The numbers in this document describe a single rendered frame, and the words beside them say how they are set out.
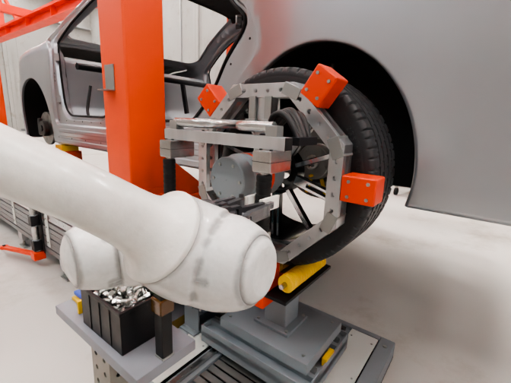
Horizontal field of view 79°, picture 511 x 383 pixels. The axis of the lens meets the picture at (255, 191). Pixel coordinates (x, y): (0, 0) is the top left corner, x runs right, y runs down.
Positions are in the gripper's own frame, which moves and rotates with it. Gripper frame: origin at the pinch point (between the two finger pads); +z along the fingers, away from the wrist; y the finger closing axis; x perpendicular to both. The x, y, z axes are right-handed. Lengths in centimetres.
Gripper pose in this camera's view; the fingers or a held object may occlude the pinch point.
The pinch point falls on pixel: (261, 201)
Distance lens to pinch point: 70.9
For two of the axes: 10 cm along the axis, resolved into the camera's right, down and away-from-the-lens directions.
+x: 0.4, -9.7, -2.3
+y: 7.9, 1.7, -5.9
